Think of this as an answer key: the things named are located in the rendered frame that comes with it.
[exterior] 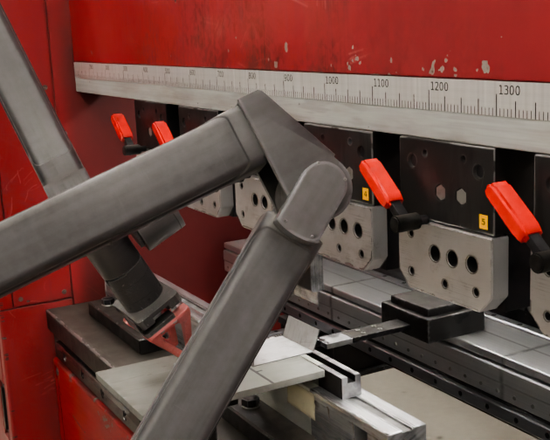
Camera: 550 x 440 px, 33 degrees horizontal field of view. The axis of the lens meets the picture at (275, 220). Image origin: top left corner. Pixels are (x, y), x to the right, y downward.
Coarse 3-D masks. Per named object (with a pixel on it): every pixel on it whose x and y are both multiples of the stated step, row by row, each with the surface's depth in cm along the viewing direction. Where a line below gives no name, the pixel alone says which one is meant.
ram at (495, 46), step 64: (128, 0) 165; (192, 0) 142; (256, 0) 124; (320, 0) 110; (384, 0) 100; (448, 0) 91; (512, 0) 83; (128, 64) 170; (192, 64) 145; (256, 64) 127; (320, 64) 112; (384, 64) 101; (448, 64) 92; (512, 64) 84; (384, 128) 103; (448, 128) 93; (512, 128) 85
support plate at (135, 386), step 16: (112, 368) 131; (128, 368) 130; (144, 368) 130; (160, 368) 130; (256, 368) 128; (272, 368) 128; (288, 368) 128; (304, 368) 127; (320, 368) 127; (112, 384) 125; (128, 384) 125; (144, 384) 124; (160, 384) 124; (240, 384) 123; (256, 384) 123; (272, 384) 123; (288, 384) 124; (128, 400) 119; (144, 400) 119
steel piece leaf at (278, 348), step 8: (280, 336) 140; (264, 344) 137; (272, 344) 137; (280, 344) 137; (288, 344) 137; (296, 344) 136; (264, 352) 134; (272, 352) 134; (280, 352) 134; (288, 352) 133; (296, 352) 133; (304, 352) 133; (312, 352) 133; (256, 360) 131; (264, 360) 131; (272, 360) 131; (280, 360) 131
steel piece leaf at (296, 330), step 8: (288, 320) 140; (296, 320) 139; (288, 328) 140; (296, 328) 138; (304, 328) 136; (312, 328) 135; (288, 336) 139; (296, 336) 138; (304, 336) 136; (312, 336) 134; (304, 344) 136; (312, 344) 134
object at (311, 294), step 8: (320, 256) 128; (312, 264) 128; (320, 264) 128; (312, 272) 128; (320, 272) 128; (304, 280) 130; (312, 280) 128; (320, 280) 129; (296, 288) 134; (304, 288) 132; (312, 288) 128; (320, 288) 129; (304, 296) 132; (312, 296) 130
